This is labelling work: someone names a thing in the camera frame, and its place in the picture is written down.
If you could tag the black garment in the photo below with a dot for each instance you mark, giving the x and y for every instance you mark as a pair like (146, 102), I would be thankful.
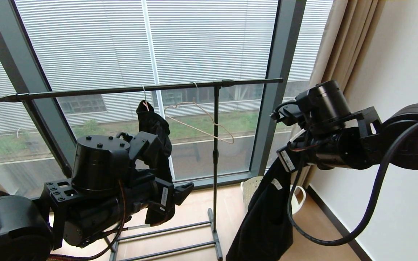
(263, 217)

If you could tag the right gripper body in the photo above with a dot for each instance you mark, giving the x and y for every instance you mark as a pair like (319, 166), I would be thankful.
(332, 152)

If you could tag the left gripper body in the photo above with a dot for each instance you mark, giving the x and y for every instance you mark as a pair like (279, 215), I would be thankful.
(122, 203)

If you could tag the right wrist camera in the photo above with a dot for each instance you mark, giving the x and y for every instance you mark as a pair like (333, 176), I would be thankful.
(289, 114)

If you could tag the white laundry basket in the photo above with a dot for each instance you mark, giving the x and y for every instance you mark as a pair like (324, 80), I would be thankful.
(247, 188)

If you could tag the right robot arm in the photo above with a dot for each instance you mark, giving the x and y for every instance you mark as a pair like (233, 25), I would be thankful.
(412, 141)

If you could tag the black clothes rack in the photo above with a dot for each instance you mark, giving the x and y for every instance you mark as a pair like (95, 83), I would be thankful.
(122, 89)

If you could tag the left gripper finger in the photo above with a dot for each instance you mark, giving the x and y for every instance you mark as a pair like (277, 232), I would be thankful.
(183, 192)

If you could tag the beige curtain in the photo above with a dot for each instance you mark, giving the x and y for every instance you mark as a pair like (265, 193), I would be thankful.
(343, 43)

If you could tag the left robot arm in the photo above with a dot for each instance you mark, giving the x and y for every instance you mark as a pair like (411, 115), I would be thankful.
(13, 224)

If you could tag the window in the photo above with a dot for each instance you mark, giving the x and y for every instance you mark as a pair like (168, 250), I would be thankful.
(49, 43)

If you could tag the pink clothes hanger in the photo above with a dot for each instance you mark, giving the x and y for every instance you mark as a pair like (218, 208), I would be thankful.
(144, 95)
(194, 127)

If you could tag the black shorts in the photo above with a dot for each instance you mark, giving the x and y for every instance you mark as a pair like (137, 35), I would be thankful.
(158, 130)

